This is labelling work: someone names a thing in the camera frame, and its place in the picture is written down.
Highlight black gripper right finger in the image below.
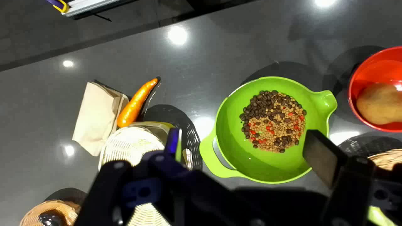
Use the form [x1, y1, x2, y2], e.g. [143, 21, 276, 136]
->
[303, 129, 402, 226]

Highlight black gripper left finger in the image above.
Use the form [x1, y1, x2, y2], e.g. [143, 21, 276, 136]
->
[74, 127, 227, 226]

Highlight beige folded napkin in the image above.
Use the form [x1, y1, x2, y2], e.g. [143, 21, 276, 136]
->
[72, 80, 131, 158]

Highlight mixed dried beans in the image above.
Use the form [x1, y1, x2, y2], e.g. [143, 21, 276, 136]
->
[239, 89, 308, 154]

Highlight yellow-brown pear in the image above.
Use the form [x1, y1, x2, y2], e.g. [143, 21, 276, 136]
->
[355, 82, 402, 126]

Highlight yellow plastic container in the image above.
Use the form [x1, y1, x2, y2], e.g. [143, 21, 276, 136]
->
[97, 119, 185, 171]

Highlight orange carrot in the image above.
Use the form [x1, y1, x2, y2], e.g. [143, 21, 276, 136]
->
[116, 77, 161, 129]

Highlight green plastic bowl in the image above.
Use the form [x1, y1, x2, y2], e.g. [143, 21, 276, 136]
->
[198, 75, 339, 186]

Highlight red bowl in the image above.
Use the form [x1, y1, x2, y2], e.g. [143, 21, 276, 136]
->
[348, 45, 402, 134]

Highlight silver bar yellow clamp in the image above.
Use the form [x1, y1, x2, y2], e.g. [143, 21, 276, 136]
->
[45, 0, 127, 19]

